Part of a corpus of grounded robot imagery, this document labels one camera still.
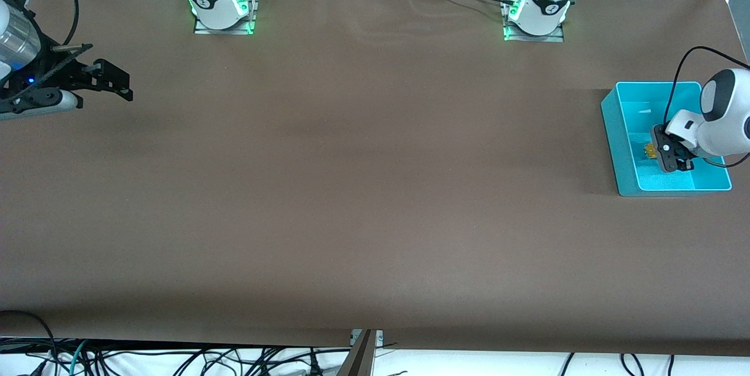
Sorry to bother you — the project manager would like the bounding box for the cyan plastic bin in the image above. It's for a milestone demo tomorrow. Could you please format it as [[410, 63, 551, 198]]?
[[601, 81, 733, 197]]

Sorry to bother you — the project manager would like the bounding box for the black looped floor cable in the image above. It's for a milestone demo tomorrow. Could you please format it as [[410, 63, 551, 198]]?
[[0, 310, 57, 376]]

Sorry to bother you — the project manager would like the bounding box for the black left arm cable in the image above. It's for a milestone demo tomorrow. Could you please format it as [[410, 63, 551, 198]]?
[[664, 46, 750, 167]]

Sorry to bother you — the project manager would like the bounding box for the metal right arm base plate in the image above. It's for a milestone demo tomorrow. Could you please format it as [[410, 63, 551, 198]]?
[[193, 0, 258, 36]]

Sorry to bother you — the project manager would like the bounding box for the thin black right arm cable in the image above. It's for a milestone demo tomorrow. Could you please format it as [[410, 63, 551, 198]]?
[[22, 8, 45, 67]]

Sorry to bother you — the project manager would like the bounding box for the brown table cover sheet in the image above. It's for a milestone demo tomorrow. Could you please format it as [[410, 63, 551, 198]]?
[[0, 0, 750, 357]]

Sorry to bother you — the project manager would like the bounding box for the teal floor cable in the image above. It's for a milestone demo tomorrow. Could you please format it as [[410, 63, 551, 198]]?
[[69, 340, 90, 376]]

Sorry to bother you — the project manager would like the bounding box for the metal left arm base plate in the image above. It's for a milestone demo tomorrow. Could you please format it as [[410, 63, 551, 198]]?
[[502, 0, 565, 43]]

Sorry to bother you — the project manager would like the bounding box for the silver metal table bracket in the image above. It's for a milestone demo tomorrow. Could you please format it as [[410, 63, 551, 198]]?
[[350, 329, 384, 347]]

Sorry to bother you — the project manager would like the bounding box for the dark table support beam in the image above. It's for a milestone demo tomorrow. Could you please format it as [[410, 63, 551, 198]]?
[[337, 330, 377, 376]]

